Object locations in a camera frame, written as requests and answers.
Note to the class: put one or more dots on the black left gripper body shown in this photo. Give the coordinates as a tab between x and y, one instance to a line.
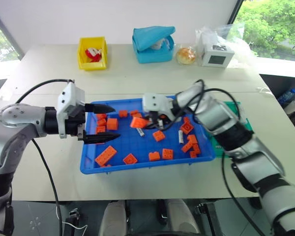
75	123

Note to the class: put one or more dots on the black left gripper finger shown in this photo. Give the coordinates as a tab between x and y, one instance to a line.
100	138
98	109

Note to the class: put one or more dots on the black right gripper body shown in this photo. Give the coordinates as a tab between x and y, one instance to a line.
161	116

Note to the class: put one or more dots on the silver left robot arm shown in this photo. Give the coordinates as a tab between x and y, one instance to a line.
17	123

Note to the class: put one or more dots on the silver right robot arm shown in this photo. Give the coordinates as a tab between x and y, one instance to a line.
236	137

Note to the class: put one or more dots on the blue plastic bin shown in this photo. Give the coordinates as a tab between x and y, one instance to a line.
137	147

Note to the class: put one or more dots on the yellow plastic parts bin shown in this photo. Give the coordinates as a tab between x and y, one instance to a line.
83	59

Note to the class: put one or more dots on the green plastic bin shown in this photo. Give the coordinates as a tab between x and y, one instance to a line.
245	123

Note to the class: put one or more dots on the small orange building brick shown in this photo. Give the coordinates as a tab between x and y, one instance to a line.
123	113
102	116
194	154
138	115
100	129
186	147
101	122
186	119
192	138
133	112
105	166
154	156
196	147

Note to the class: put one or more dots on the square orange building brick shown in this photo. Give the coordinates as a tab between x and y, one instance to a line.
158	136
130	159
167	154
186	127

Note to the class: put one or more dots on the large tilted orange brick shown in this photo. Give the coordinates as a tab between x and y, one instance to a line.
137	122

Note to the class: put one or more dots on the long orange building brick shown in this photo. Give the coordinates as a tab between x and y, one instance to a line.
105	155

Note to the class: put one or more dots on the orange cube building brick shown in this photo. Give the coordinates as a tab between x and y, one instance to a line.
112	123

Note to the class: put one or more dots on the red and white packets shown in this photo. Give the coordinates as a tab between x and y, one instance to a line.
94	54

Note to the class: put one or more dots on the light blue lidded box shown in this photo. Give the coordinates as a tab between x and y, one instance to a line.
152	55

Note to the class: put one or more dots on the bread roll in wrapper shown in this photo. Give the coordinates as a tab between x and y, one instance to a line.
185	55

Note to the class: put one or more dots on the white cube box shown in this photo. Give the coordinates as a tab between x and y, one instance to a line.
216	59

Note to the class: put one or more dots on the grey rounded robot leg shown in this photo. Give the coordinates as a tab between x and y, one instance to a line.
182	216
113	218

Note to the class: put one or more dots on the clear plastic bag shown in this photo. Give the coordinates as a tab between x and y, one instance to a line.
237	32

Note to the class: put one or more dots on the clear plastic water bottle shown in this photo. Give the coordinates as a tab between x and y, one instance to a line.
286	96

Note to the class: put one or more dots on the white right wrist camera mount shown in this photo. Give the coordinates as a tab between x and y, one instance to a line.
153	102

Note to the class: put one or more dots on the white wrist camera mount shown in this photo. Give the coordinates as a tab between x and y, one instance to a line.
68	96
153	102

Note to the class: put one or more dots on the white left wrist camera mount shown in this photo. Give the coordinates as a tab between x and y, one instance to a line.
68	96

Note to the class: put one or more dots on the black window frame post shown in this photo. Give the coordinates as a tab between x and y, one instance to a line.
234	11
7	34

